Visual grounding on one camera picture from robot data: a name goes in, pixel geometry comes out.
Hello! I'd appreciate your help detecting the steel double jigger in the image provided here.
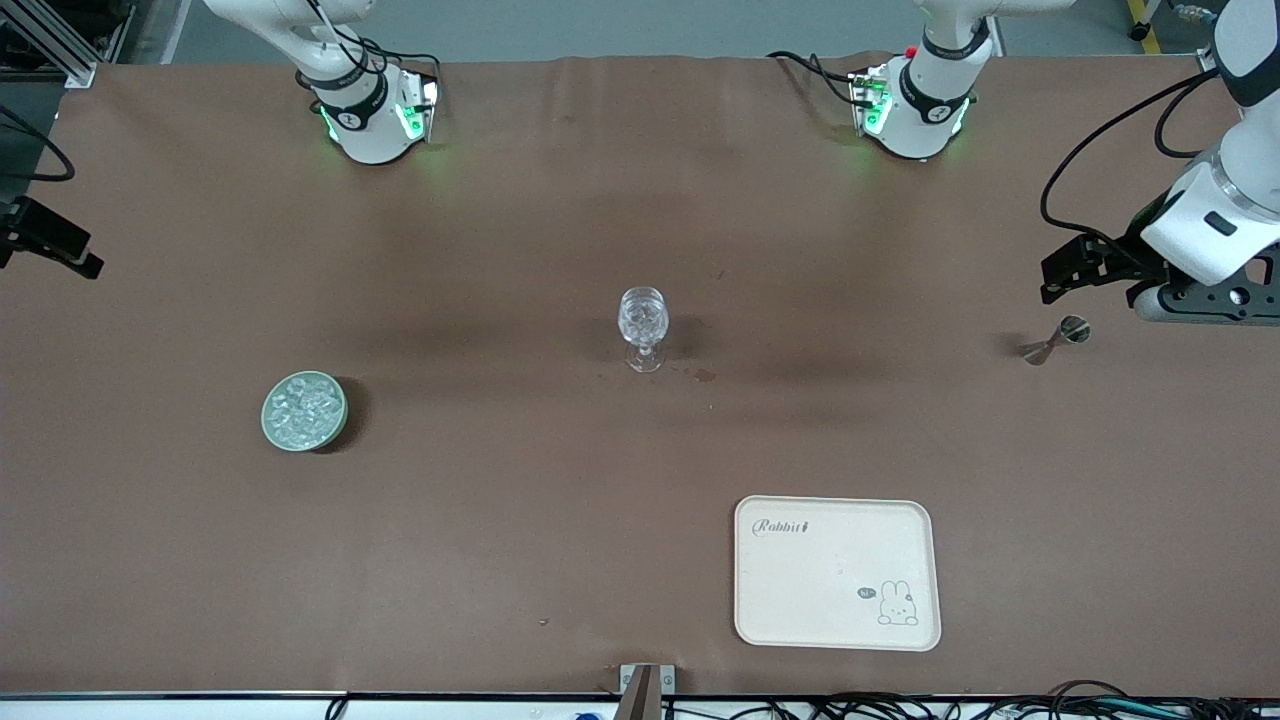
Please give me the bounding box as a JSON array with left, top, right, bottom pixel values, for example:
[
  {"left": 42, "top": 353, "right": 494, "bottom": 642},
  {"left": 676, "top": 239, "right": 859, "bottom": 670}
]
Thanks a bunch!
[{"left": 1020, "top": 315, "right": 1091, "bottom": 367}]

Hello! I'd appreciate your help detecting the pile of clear ice cubes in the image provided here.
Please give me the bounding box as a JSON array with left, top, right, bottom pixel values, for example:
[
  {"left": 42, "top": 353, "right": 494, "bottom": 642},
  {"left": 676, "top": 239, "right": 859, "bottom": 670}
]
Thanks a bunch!
[{"left": 270, "top": 375, "right": 341, "bottom": 443}]

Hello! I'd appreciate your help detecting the clear crystal wine glass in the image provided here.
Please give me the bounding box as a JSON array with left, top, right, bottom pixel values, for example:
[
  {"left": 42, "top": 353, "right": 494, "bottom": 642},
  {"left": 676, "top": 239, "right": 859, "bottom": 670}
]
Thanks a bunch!
[{"left": 618, "top": 286, "right": 669, "bottom": 374}]

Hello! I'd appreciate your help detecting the green round bowl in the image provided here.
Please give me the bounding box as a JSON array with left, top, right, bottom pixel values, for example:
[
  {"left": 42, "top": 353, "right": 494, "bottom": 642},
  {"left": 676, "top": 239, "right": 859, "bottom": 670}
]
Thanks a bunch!
[{"left": 261, "top": 371, "right": 350, "bottom": 453}]

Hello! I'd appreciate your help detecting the cream rabbit print tray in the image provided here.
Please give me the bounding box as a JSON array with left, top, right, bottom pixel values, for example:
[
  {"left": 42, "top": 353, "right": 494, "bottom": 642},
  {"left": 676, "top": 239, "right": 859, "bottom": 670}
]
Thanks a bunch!
[{"left": 733, "top": 495, "right": 943, "bottom": 653}]

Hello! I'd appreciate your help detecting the brown table cover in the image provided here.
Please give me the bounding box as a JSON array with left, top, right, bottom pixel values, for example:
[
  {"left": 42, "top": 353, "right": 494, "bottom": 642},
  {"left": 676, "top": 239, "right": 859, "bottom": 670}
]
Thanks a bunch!
[{"left": 0, "top": 52, "right": 1280, "bottom": 698}]

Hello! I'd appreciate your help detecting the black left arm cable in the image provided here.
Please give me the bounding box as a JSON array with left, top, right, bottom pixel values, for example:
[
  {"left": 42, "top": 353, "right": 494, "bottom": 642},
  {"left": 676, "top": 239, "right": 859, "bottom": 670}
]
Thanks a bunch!
[{"left": 1038, "top": 65, "right": 1251, "bottom": 246}]

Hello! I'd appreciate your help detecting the aluminium frame profile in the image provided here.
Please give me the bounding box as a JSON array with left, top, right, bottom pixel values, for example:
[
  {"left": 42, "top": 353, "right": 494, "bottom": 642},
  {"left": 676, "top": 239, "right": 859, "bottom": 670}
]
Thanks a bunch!
[{"left": 0, "top": 0, "right": 136, "bottom": 89}]

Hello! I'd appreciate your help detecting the black cable bundle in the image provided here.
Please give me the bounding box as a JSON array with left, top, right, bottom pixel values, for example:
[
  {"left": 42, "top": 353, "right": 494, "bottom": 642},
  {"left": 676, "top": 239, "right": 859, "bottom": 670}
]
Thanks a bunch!
[{"left": 665, "top": 680, "right": 1280, "bottom": 720}]

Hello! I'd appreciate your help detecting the grey metal bracket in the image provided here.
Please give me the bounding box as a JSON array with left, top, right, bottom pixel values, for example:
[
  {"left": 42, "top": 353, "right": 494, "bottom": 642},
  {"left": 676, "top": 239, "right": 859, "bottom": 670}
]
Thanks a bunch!
[{"left": 618, "top": 663, "right": 677, "bottom": 720}]

